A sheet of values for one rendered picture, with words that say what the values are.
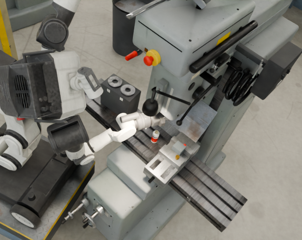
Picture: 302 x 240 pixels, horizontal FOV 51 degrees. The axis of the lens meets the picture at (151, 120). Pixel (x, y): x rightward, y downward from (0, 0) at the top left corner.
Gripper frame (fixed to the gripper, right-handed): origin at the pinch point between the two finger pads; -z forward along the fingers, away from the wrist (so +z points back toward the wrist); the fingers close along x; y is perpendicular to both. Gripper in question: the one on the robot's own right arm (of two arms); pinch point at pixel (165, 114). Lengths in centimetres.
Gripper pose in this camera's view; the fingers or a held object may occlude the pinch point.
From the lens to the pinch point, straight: 174.2
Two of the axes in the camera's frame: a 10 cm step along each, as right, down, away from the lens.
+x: -4.3, -7.6, 4.9
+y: -1.6, 6.0, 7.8
